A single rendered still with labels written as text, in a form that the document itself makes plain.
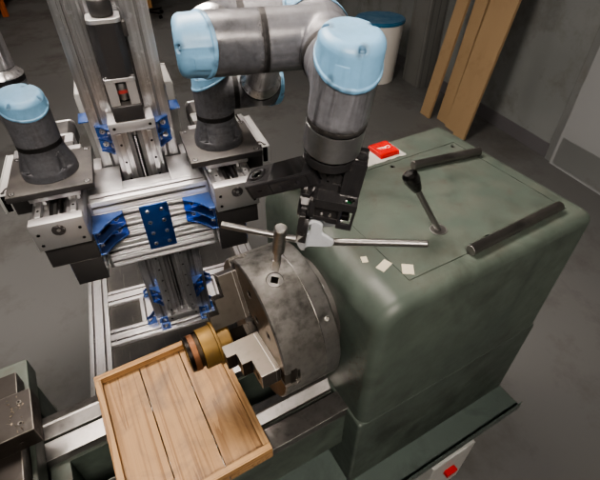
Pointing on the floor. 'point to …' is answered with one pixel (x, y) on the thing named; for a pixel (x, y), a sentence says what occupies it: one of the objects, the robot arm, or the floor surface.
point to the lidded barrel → (392, 25)
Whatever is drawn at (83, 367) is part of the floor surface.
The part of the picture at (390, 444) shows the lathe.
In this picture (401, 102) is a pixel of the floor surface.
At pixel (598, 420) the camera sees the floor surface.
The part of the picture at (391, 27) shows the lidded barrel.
